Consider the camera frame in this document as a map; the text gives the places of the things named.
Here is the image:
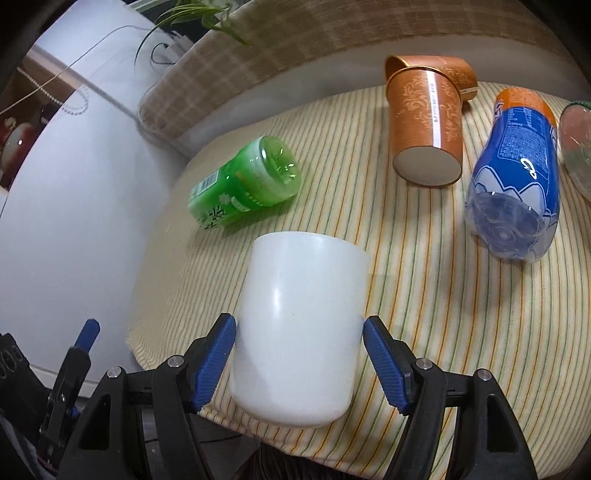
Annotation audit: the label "white plastic cup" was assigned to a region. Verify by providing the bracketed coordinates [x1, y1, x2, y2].
[229, 231, 370, 428]

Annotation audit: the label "green red snack cup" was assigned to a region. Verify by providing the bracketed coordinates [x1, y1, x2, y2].
[558, 101, 591, 201]

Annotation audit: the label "front orange paper cup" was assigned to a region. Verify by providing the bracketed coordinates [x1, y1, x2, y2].
[386, 66, 463, 188]

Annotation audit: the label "orange paper cup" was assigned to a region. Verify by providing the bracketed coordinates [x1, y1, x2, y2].
[386, 66, 463, 188]
[385, 55, 478, 102]

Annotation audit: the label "rear orange paper cup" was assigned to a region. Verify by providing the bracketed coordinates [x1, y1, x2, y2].
[385, 55, 478, 102]

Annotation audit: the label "striped yellow table cloth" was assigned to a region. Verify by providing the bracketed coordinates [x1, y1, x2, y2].
[127, 87, 590, 477]

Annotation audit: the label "blue orange drink bottle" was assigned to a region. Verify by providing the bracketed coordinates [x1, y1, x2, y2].
[466, 87, 560, 262]

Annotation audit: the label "red white ceramic vase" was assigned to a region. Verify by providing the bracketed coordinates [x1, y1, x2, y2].
[1, 101, 41, 190]

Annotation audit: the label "green tea bottle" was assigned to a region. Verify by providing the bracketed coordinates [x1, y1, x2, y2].
[187, 136, 301, 229]

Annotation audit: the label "white power strip with chargers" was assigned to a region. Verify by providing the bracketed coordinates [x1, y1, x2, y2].
[150, 31, 193, 66]

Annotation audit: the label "spider plant in pot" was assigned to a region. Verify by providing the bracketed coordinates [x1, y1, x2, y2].
[134, 1, 249, 62]

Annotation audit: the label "plaid beige sill cloth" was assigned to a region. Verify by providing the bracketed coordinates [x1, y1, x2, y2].
[138, 0, 572, 138]

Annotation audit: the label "white bead curtain chain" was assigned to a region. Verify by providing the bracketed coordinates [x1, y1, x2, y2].
[0, 68, 91, 116]

